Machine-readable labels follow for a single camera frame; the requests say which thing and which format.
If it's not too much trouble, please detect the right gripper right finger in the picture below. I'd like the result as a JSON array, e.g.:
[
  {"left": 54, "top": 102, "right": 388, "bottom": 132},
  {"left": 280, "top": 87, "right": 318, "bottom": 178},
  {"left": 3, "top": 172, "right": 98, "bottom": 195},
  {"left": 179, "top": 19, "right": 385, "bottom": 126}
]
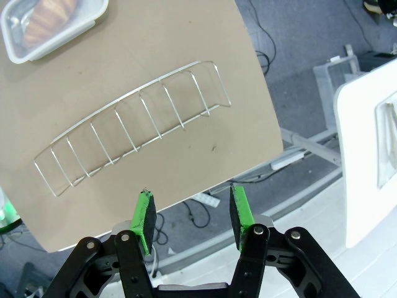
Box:
[{"left": 229, "top": 185, "right": 360, "bottom": 298}]

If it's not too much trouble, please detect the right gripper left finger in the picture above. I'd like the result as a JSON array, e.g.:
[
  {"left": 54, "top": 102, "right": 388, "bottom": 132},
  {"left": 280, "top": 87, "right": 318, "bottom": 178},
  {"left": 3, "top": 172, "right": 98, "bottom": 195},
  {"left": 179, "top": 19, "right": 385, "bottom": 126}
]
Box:
[{"left": 46, "top": 187, "right": 158, "bottom": 298}]

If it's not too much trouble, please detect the clear plastic container lid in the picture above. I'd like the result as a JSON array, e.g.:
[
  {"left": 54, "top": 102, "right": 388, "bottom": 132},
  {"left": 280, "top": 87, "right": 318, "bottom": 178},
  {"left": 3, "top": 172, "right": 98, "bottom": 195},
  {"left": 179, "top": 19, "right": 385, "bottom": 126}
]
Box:
[{"left": 0, "top": 0, "right": 110, "bottom": 65}]

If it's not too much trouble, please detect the golden croissant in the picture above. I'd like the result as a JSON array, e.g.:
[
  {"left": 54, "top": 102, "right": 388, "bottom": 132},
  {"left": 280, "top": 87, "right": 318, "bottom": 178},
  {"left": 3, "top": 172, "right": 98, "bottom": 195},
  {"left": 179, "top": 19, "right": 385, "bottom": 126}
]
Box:
[{"left": 21, "top": 0, "right": 78, "bottom": 49}]

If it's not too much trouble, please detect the white table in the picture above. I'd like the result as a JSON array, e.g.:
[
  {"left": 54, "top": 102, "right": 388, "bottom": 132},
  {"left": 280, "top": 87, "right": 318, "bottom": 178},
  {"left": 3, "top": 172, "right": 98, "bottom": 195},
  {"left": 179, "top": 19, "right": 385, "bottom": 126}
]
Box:
[{"left": 333, "top": 57, "right": 397, "bottom": 249}]

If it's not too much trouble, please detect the clear plastic floor bin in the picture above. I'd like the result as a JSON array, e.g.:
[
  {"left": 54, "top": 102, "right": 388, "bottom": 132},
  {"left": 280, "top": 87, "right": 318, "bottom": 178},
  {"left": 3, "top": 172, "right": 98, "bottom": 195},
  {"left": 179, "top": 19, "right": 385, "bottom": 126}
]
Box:
[{"left": 312, "top": 55, "right": 360, "bottom": 131}]

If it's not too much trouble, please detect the metal wire rack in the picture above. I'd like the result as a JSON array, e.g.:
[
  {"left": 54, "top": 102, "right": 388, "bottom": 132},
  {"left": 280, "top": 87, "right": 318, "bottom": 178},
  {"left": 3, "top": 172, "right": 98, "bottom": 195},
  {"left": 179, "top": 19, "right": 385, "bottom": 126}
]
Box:
[{"left": 33, "top": 60, "right": 233, "bottom": 198}]

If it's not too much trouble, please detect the black floor cable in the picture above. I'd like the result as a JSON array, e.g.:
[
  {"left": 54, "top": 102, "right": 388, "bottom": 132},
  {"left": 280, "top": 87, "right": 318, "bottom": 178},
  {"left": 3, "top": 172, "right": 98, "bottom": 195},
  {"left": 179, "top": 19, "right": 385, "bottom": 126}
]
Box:
[{"left": 248, "top": 0, "right": 277, "bottom": 75}]

